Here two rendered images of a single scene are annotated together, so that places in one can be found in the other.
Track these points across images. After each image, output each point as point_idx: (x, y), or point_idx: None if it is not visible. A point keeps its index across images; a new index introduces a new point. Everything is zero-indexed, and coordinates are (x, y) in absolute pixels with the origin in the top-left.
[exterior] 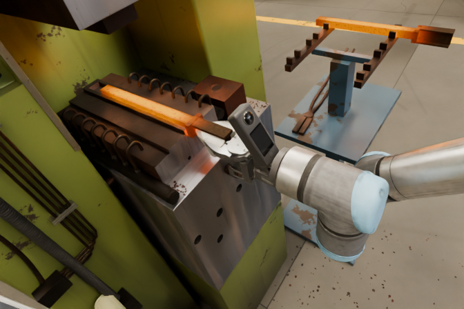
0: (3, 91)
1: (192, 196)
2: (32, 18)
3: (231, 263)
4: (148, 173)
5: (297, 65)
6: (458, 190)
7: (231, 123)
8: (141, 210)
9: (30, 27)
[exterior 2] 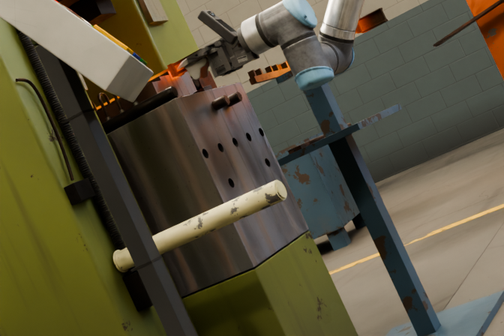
0: None
1: (188, 100)
2: (58, 1)
3: (259, 243)
4: None
5: (262, 80)
6: None
7: (201, 18)
8: (141, 184)
9: None
